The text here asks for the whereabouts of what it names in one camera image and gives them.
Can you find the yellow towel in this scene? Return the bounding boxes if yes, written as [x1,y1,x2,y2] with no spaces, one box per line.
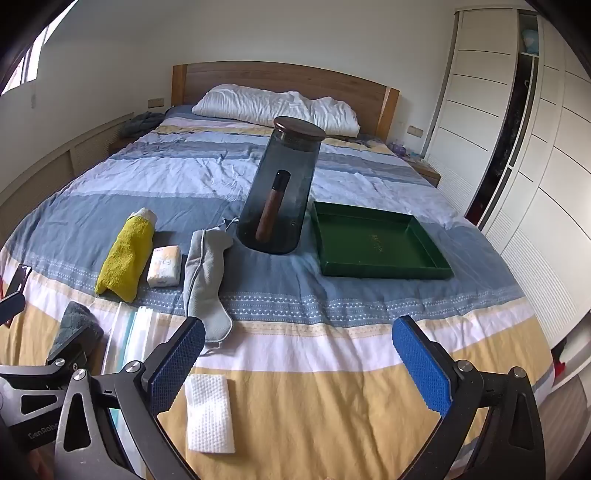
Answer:
[95,208,157,304]

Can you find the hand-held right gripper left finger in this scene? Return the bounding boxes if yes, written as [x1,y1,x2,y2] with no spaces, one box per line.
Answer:
[54,316,206,480]

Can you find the light grey drawstring pouch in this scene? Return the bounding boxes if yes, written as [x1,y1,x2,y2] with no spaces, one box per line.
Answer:
[183,217,238,356]

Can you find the dark grey fluffy towel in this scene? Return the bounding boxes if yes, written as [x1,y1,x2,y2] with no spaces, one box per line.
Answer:
[50,301,105,358]

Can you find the white pillow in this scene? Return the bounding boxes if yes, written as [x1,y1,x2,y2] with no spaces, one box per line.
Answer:
[191,84,361,137]

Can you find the clear face mask packet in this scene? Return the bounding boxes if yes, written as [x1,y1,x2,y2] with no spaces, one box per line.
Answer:
[102,302,188,377]

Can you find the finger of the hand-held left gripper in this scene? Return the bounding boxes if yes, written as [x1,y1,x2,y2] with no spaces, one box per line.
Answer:
[0,292,26,328]
[0,342,90,391]

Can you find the wooden headboard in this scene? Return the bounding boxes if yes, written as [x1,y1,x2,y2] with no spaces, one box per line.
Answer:
[172,61,400,139]

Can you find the smoky glass pitcher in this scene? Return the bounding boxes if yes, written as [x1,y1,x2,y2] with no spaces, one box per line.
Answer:
[236,116,327,256]

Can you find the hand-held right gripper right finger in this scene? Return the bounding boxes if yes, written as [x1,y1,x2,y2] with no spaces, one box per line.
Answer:
[392,315,546,480]

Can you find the window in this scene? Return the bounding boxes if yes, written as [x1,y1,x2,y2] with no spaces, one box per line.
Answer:
[0,14,51,95]

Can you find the wooden nightstand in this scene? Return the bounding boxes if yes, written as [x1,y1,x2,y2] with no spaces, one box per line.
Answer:
[409,157,441,188]

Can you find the white wardrobe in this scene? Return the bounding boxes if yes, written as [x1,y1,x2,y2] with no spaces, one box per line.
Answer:
[422,7,591,384]

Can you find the dark cloth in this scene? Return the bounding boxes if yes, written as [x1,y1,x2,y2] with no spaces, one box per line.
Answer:
[121,112,164,138]

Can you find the green tray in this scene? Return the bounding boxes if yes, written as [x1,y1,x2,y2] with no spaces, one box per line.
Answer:
[310,200,455,280]

